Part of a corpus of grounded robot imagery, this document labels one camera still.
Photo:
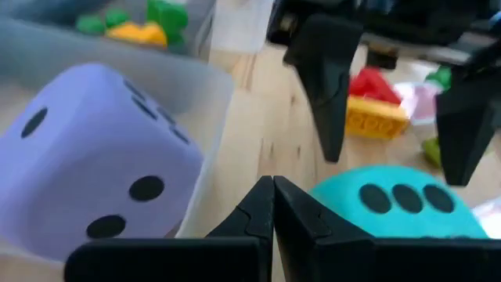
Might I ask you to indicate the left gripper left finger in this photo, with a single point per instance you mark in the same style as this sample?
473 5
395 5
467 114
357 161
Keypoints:
219 262

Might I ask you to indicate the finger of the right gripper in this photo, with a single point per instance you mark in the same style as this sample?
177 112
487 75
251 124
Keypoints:
469 125
329 78

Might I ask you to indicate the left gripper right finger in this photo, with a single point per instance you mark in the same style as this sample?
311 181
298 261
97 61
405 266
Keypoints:
352 262

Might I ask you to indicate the red toy brick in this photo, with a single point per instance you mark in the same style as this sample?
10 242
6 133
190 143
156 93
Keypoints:
372 86

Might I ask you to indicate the teal foam die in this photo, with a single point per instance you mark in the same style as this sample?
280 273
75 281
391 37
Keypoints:
340 219

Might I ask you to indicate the lime green thick toy brick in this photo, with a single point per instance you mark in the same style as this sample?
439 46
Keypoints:
430 152

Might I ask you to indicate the yellow toy brick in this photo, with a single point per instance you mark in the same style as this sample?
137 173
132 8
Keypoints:
137 34
375 119

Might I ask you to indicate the purple foam die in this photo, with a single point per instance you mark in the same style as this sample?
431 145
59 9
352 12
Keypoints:
86 156

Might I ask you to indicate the long green toy brick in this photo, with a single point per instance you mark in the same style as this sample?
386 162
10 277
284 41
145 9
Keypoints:
102 21

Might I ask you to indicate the pink playing card deck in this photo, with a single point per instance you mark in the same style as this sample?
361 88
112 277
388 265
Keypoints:
419 102

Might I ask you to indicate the grey plastic bin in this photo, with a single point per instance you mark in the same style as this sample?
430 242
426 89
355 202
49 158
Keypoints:
47 39

